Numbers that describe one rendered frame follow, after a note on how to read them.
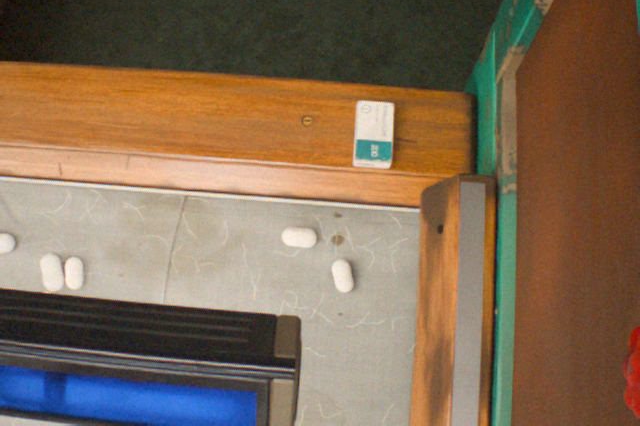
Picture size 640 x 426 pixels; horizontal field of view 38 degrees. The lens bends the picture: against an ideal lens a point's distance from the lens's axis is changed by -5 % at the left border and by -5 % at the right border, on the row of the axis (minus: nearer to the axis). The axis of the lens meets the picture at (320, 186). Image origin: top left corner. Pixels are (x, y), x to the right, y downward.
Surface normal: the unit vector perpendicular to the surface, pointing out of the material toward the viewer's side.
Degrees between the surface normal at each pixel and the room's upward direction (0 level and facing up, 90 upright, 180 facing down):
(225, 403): 58
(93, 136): 0
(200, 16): 0
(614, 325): 90
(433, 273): 67
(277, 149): 0
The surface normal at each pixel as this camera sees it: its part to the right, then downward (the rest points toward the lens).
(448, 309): -0.90, -0.19
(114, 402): -0.04, 0.64
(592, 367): -1.00, -0.07
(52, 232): 0.04, -0.31
